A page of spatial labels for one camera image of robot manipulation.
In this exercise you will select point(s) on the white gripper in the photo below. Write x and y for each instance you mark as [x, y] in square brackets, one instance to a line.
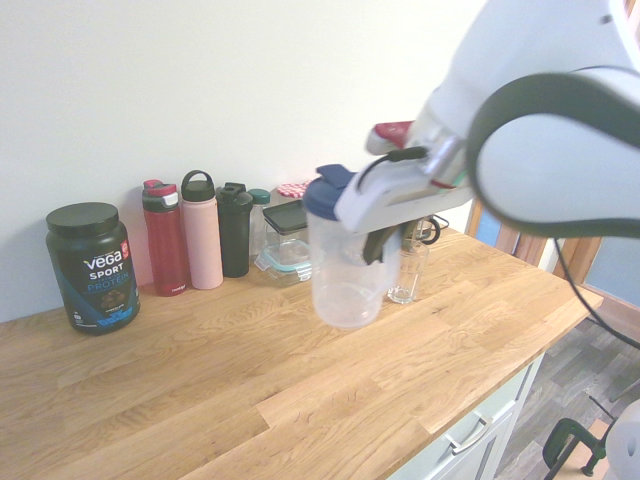
[380, 200]

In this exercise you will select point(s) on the clear plastic pitcher blue lid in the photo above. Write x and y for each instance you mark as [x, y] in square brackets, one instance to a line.
[345, 295]

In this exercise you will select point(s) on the red water bottle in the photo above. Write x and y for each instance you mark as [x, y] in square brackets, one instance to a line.
[165, 240]

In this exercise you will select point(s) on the glass French press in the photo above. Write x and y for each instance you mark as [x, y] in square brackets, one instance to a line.
[431, 223]

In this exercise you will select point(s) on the clear drinking glass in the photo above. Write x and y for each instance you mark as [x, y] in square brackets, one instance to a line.
[407, 285]

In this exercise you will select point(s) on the square container black lid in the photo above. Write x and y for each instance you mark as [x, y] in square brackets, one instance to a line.
[285, 217]

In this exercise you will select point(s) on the glass food container teal lid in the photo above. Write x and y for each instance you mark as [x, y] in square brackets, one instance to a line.
[285, 267]

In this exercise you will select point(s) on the jar red checkered lid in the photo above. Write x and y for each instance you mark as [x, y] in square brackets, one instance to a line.
[292, 190]

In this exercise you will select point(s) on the clear bottle green lid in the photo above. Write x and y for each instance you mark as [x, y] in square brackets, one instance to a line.
[259, 200]

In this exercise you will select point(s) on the black shaker bottle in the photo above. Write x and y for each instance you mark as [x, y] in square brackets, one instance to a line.
[234, 225]

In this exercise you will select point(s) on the pink bottle black lid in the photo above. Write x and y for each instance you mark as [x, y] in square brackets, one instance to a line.
[200, 235]

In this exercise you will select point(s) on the white kitchen cabinet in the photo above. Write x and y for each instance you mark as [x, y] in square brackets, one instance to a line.
[480, 450]

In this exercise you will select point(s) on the green metal clamp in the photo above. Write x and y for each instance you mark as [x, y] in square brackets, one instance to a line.
[557, 440]

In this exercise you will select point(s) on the black Vega protein tub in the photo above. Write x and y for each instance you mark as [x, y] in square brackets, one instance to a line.
[95, 270]

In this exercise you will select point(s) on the wooden door frame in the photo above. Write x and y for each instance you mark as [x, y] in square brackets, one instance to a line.
[580, 255]

